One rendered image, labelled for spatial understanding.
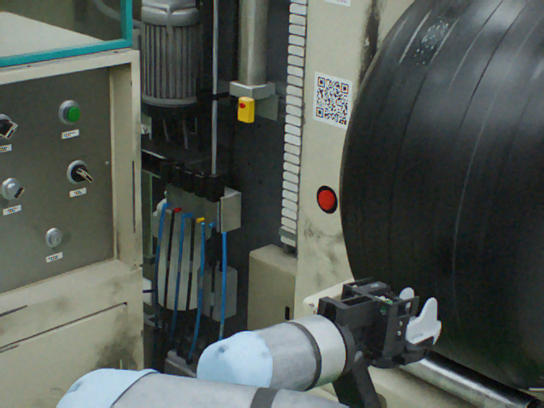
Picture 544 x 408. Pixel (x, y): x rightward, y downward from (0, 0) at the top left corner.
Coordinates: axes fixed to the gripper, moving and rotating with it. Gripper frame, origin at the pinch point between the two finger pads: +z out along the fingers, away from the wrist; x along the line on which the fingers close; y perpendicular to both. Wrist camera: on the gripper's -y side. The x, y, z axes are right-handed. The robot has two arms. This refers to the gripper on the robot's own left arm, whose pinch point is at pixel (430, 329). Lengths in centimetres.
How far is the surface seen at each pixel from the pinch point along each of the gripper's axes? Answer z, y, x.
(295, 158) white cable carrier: 18.3, 9.3, 42.5
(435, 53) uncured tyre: 0.4, 32.9, 6.3
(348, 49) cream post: 14.8, 28.6, 31.8
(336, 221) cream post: 18.2, 1.7, 32.3
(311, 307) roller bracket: 8.2, -8.5, 26.3
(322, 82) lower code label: 15.4, 22.9, 36.5
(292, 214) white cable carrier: 19.5, -0.5, 42.7
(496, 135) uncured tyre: -2.5, 25.9, -5.7
